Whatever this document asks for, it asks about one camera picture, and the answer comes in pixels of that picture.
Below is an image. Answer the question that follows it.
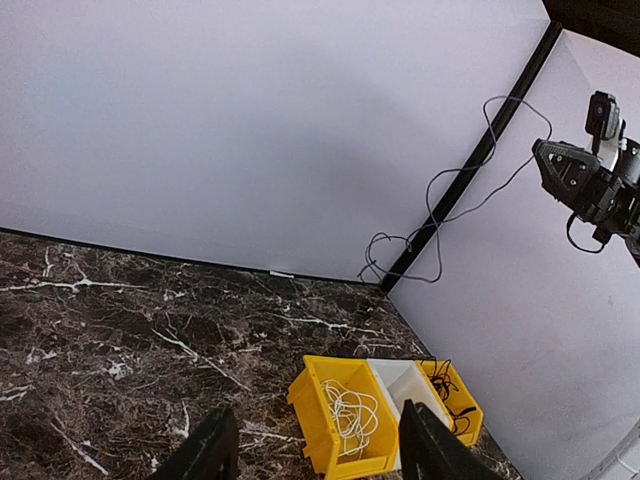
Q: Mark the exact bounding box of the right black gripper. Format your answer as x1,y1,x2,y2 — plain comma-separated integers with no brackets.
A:
532,139,639,245

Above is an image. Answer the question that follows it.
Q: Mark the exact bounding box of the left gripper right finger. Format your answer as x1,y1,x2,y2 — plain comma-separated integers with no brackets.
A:
398,400,500,480

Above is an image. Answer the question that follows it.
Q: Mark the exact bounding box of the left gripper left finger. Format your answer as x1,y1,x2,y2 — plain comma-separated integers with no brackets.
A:
149,407,239,480

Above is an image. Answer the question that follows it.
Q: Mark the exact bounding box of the yellow bin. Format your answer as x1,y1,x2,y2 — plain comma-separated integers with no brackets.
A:
415,357,484,448
287,355,379,479

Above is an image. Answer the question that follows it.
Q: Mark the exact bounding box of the thin purple cable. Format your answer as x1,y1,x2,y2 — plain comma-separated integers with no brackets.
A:
357,94,554,284

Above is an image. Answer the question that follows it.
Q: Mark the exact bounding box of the thick black cable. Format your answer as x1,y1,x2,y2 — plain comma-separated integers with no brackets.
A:
427,359,474,436

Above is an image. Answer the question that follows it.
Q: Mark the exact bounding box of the white translucent bin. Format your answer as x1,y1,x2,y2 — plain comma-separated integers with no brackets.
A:
350,359,452,475

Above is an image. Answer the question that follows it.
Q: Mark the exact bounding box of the white cable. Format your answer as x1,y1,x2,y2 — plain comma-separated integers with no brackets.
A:
319,378,381,459

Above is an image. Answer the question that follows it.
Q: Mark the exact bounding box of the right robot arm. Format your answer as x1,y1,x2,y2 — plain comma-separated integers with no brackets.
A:
532,139,639,261

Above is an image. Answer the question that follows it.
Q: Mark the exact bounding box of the right black frame post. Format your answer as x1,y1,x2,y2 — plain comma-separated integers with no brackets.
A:
361,21,563,294

